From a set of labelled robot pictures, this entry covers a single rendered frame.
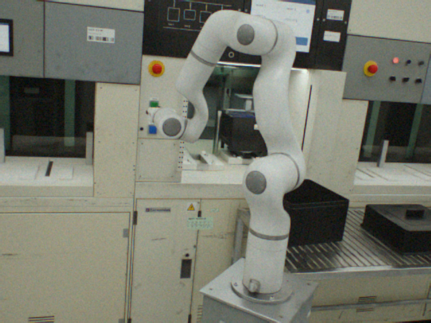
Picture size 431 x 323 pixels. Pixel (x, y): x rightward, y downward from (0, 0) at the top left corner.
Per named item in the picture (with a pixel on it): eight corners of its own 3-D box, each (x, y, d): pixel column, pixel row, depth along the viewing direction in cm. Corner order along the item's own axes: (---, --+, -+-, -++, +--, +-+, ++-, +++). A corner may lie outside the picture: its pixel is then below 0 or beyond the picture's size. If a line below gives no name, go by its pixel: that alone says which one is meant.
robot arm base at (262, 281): (277, 311, 131) (286, 252, 126) (219, 289, 139) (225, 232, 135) (300, 284, 147) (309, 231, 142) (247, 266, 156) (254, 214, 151)
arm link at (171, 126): (183, 114, 161) (159, 103, 158) (191, 121, 149) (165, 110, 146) (174, 136, 162) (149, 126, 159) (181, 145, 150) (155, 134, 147)
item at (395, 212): (401, 256, 175) (409, 224, 172) (359, 225, 203) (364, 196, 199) (465, 253, 183) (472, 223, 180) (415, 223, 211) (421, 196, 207)
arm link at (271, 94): (251, 198, 134) (277, 186, 147) (289, 200, 127) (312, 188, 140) (237, 21, 128) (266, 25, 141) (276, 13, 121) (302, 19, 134)
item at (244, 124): (225, 158, 237) (231, 97, 229) (215, 148, 256) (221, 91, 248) (269, 159, 244) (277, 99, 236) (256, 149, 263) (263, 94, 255)
